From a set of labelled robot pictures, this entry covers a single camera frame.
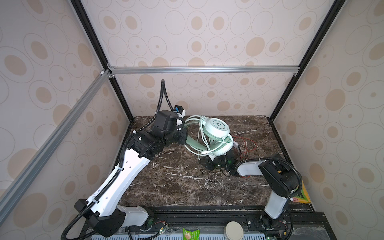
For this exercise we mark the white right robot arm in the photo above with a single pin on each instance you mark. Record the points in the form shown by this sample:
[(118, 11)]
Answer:
[(284, 180)]

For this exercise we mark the white round cap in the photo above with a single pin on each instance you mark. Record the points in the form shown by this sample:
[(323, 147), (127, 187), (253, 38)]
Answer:
[(233, 231)]

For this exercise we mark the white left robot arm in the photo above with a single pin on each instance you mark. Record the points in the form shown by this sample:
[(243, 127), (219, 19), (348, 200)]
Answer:
[(102, 210)]

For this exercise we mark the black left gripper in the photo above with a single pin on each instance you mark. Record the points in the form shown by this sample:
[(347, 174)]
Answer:
[(183, 137)]

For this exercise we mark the silver aluminium rail back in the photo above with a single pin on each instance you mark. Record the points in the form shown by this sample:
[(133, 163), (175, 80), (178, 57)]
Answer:
[(210, 70)]

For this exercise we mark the mint green headphones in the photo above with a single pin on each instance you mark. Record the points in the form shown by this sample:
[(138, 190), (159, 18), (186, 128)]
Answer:
[(214, 134)]

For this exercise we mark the black corner frame post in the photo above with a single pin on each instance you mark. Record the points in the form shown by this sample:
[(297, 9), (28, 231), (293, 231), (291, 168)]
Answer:
[(313, 47), (96, 44)]

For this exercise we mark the white black red-cable headphones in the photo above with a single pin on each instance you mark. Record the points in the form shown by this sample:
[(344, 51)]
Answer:
[(244, 147)]

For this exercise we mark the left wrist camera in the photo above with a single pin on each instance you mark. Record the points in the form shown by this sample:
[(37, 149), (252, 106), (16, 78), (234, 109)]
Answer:
[(167, 122)]

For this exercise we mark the green snack packet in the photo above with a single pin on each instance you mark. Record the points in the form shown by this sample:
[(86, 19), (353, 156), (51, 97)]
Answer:
[(191, 235)]

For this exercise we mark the yellow green snack bag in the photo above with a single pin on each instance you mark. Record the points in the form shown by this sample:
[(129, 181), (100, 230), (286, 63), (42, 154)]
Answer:
[(303, 197)]

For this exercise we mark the silver aluminium rail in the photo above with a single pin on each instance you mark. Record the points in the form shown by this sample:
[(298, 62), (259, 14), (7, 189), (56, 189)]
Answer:
[(210, 70), (24, 180)]

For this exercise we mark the black corner frame post right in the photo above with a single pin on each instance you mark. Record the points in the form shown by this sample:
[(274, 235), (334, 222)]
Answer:
[(313, 47)]

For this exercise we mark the black corner frame post left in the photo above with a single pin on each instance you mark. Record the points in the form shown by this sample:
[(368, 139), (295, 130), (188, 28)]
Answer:
[(96, 44)]

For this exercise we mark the silver aluminium rail left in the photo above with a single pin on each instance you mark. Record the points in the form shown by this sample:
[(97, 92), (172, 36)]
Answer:
[(24, 180)]

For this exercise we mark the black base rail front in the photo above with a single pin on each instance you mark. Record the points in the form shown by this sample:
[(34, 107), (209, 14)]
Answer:
[(301, 222)]

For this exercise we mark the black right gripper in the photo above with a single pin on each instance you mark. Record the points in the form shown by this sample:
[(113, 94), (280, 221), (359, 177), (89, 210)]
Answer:
[(208, 161)]

